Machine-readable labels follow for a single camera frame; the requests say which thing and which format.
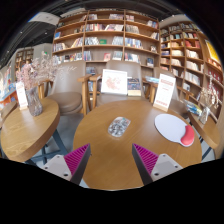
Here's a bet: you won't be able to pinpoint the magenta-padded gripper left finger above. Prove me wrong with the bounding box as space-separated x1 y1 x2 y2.
41 143 92 186

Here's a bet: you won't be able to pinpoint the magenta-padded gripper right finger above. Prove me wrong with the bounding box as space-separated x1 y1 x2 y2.
131 143 184 186

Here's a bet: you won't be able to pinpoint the transparent computer mouse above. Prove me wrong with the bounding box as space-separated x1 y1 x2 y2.
107 116 132 138

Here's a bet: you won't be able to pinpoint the white mouse pad red rest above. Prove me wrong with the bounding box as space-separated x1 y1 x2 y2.
154 113 196 148

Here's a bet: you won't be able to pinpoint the round wooden side table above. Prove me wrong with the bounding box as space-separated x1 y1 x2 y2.
186 109 222 158
0 97 69 164

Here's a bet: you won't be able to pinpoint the stack of colourful books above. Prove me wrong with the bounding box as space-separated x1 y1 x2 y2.
184 99 203 117

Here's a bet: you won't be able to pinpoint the white table sign wooden base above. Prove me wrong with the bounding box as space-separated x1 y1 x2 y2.
152 73 177 113

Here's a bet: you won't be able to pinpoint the glass vase pink dried flowers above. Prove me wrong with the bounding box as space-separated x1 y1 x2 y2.
14 53 63 118

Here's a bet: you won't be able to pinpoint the dark blue book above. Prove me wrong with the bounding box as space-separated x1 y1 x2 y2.
127 77 142 97

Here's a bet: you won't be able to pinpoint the white framed floral print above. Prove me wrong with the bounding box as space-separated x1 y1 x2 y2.
100 68 129 96

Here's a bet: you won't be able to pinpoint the small white red table sign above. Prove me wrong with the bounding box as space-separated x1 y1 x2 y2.
15 81 29 111

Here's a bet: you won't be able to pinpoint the curved wooden bookshelf unit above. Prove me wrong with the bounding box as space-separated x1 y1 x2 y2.
159 20 224 111

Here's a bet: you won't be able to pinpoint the distant wooden bookshelf unit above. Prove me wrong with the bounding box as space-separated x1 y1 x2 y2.
13 47 35 73

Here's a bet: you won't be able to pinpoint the wide wooden bookshelf unit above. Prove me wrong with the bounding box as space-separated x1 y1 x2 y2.
51 9 161 79

